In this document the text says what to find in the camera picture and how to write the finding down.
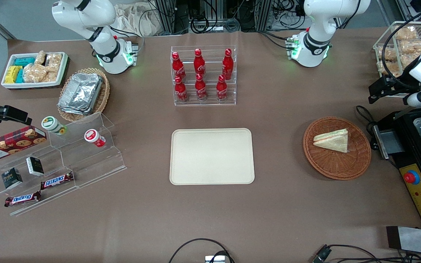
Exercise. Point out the triangular sandwich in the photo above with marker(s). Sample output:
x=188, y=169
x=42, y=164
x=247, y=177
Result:
x=333, y=141

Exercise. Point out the red lid yogurt cup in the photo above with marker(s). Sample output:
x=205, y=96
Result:
x=93, y=137

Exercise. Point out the beige cloth bag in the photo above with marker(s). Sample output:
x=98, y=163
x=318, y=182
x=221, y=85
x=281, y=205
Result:
x=137, y=20

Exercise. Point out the grey flat panel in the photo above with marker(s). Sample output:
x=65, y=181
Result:
x=415, y=241

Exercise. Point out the clear acrylic step display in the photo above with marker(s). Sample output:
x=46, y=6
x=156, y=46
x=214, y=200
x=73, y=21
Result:
x=93, y=164

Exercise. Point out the round brown wicker basket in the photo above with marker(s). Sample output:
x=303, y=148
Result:
x=327, y=164

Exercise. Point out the small white and black box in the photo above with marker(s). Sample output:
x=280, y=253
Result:
x=35, y=166

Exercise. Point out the black machine with yellow panel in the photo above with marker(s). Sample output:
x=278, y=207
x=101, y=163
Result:
x=408, y=159

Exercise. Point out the green lid yogurt cup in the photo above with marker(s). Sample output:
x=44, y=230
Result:
x=51, y=124

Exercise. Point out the clear bag of crackers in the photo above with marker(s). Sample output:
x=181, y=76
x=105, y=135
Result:
x=35, y=73
x=52, y=76
x=40, y=57
x=54, y=62

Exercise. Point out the small silver device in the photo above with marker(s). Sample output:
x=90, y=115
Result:
x=215, y=259

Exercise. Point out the red cola bottle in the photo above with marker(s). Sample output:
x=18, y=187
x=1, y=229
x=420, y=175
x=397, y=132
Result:
x=222, y=89
x=178, y=67
x=200, y=89
x=199, y=64
x=181, y=91
x=227, y=65

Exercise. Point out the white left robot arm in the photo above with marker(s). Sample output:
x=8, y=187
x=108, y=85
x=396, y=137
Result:
x=320, y=36

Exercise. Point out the red tartan cookie box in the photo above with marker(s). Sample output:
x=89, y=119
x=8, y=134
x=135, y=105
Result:
x=11, y=144

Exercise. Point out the teal snack pack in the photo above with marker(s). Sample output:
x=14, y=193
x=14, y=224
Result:
x=25, y=61
x=20, y=76

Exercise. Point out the red emergency stop button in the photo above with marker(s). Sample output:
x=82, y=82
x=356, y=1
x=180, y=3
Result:
x=411, y=177

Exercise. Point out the beige plastic tray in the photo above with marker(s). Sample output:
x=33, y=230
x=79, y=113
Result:
x=210, y=157

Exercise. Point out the oval light wicker basket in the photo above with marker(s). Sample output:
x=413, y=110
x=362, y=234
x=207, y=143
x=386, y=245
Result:
x=102, y=100

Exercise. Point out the clear bag of fried snacks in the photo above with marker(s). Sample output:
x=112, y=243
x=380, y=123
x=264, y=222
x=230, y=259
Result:
x=409, y=60
x=413, y=46
x=387, y=53
x=387, y=67
x=406, y=33

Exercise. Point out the aluminium frame post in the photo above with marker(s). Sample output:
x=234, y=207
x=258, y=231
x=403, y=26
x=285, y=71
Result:
x=166, y=16
x=265, y=14

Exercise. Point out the stack of foil trays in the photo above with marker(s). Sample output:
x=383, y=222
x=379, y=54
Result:
x=80, y=93

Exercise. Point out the brown snickers bar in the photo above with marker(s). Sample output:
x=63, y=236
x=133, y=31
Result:
x=57, y=180
x=23, y=199

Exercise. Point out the white rectangular bin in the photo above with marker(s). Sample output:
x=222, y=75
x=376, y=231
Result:
x=31, y=85

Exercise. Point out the yellow snack pack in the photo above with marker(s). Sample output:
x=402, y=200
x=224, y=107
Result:
x=12, y=74

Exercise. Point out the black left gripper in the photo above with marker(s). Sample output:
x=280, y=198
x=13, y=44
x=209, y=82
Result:
x=397, y=85

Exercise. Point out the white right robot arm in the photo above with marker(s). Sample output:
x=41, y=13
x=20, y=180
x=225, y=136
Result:
x=104, y=44

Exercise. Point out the clear acrylic bottle rack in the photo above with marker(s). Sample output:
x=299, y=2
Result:
x=210, y=103

